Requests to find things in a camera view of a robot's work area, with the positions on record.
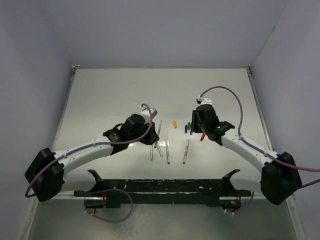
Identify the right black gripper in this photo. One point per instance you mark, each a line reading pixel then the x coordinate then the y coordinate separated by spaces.
pixel 194 118

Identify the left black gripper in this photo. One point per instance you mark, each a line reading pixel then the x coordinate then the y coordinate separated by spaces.
pixel 152 136

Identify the blue pen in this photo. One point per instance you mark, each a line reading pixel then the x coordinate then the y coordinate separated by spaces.
pixel 158 133

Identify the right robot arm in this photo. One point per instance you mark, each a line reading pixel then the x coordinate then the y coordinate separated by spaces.
pixel 278 177

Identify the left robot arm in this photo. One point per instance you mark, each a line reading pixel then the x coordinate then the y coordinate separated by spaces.
pixel 51 173

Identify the yellow pen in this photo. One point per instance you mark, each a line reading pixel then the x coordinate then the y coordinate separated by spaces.
pixel 159 150

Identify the red pen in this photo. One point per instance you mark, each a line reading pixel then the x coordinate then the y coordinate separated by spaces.
pixel 186 151

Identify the purple pen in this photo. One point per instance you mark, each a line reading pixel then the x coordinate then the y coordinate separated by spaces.
pixel 167 151

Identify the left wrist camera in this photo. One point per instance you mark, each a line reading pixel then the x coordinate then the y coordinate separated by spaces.
pixel 148 113

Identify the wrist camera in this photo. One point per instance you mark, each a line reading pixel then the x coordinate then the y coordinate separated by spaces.
pixel 148 113
pixel 204 101

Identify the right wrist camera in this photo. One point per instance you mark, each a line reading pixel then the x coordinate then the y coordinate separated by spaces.
pixel 204 101

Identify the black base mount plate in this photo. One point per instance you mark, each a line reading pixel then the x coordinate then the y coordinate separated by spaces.
pixel 112 193

